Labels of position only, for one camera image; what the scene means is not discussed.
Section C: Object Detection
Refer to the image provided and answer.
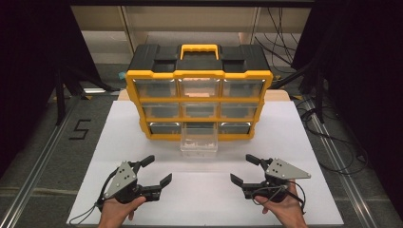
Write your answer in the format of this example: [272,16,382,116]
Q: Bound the metal floor rail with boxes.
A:
[0,94,82,228]
[302,98,379,228]

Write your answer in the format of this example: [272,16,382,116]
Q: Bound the set of clear organizer drawers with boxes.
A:
[132,78,266,136]

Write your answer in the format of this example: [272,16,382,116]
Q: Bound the right hand-held gripper black cable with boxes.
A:
[250,180,308,216]

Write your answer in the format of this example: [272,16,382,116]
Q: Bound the yellow black drawer organizer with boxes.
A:
[125,43,274,143]

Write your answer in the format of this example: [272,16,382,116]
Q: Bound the dark curtain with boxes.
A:
[0,0,107,179]
[290,0,403,221]

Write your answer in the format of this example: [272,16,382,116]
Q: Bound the white table mat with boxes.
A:
[66,100,345,227]

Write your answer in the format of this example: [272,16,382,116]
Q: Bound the black floor cables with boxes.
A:
[294,94,370,176]

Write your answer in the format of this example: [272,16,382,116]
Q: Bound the left hand-held gripper black cable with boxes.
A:
[68,168,121,225]

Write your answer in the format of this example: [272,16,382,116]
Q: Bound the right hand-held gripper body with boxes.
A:
[242,158,313,203]

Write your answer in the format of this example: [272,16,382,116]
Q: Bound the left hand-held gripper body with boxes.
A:
[100,161,163,204]

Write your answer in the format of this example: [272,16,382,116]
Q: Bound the hand-held gripper black cable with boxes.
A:
[68,168,121,225]
[250,180,308,216]

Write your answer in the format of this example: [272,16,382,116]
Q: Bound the black metal stand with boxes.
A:
[269,58,328,124]
[52,61,123,126]

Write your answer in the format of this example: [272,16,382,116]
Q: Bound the person's left hand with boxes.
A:
[97,196,148,228]

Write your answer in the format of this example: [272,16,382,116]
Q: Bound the person's right hand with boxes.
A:
[254,180,308,228]

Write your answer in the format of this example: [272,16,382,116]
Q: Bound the clear plastic screw drawer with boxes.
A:
[180,123,220,153]

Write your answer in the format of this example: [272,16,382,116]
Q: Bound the black hanging cables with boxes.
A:
[254,7,301,66]

